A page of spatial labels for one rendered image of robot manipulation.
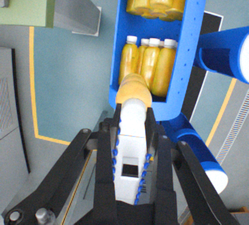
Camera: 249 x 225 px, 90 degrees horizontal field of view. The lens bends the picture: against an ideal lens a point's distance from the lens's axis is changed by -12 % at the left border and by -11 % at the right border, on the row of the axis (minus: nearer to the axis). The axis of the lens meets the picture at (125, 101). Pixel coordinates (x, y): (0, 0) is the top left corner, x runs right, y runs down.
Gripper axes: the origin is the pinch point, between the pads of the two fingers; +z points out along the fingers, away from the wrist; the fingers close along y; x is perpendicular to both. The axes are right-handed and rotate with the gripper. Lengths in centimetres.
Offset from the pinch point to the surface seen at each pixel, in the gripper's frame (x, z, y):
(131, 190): -86, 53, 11
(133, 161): -54, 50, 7
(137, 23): 20, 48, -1
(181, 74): 4.4, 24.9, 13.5
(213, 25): 45, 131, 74
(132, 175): -53, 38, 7
